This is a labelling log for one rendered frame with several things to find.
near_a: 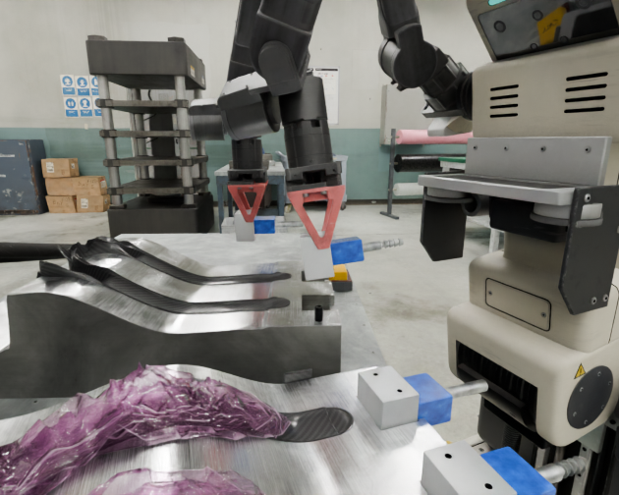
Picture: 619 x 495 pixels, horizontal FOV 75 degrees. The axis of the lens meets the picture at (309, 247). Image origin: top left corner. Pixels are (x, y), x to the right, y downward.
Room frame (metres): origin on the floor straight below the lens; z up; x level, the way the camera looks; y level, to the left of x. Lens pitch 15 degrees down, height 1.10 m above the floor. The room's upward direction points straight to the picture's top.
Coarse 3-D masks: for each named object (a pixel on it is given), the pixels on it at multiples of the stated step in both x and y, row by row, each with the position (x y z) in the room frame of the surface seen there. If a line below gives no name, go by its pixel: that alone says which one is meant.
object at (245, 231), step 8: (240, 216) 0.76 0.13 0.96; (256, 216) 0.80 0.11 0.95; (264, 216) 0.80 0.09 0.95; (272, 216) 0.80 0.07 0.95; (240, 224) 0.76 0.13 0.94; (248, 224) 0.76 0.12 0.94; (256, 224) 0.76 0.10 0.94; (264, 224) 0.76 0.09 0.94; (272, 224) 0.77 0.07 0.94; (280, 224) 0.78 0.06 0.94; (288, 224) 0.78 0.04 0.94; (296, 224) 0.78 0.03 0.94; (240, 232) 0.76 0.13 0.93; (248, 232) 0.76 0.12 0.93; (256, 232) 0.76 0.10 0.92; (264, 232) 0.76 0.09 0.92; (272, 232) 0.77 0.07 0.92; (240, 240) 0.76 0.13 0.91; (248, 240) 0.76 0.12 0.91
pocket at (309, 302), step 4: (304, 296) 0.52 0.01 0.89; (308, 296) 0.52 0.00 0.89; (312, 296) 0.52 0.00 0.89; (316, 296) 0.52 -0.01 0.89; (320, 296) 0.52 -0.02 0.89; (324, 296) 0.52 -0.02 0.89; (328, 296) 0.52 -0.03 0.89; (332, 296) 0.52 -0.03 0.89; (304, 300) 0.52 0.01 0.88; (308, 300) 0.52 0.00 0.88; (312, 300) 0.52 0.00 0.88; (316, 300) 0.52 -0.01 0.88; (320, 300) 0.52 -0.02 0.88; (324, 300) 0.52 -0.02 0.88; (328, 300) 0.52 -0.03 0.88; (332, 300) 0.52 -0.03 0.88; (304, 304) 0.52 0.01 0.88; (308, 304) 0.52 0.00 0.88; (312, 304) 0.52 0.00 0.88; (316, 304) 0.52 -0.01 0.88; (320, 304) 0.52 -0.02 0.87; (324, 304) 0.52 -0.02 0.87; (328, 304) 0.52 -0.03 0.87; (332, 304) 0.52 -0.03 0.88; (304, 308) 0.52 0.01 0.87; (308, 308) 0.52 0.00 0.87; (312, 308) 0.52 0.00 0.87; (324, 308) 0.52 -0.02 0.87; (328, 308) 0.52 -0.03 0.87; (332, 308) 0.51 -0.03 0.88
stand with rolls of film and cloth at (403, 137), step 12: (408, 132) 5.95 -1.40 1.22; (420, 132) 6.01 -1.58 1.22; (396, 156) 6.04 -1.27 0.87; (408, 156) 5.95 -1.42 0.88; (420, 156) 6.00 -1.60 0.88; (432, 156) 6.06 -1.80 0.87; (444, 156) 6.12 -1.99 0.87; (456, 156) 6.18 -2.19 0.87; (396, 168) 6.02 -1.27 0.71; (408, 168) 5.92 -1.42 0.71; (420, 168) 5.98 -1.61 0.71; (432, 168) 6.05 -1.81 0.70; (396, 192) 5.98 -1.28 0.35; (408, 192) 5.97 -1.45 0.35; (420, 192) 6.03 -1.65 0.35; (396, 216) 5.76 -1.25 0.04
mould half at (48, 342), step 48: (144, 240) 0.67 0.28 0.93; (48, 288) 0.43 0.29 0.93; (96, 288) 0.46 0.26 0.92; (192, 288) 0.56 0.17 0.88; (240, 288) 0.56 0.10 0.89; (288, 288) 0.55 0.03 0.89; (0, 336) 0.46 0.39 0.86; (48, 336) 0.42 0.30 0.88; (96, 336) 0.42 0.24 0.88; (144, 336) 0.42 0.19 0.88; (192, 336) 0.42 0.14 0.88; (240, 336) 0.43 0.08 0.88; (288, 336) 0.43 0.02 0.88; (336, 336) 0.43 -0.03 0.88; (0, 384) 0.42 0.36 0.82; (48, 384) 0.42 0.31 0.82; (96, 384) 0.42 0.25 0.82
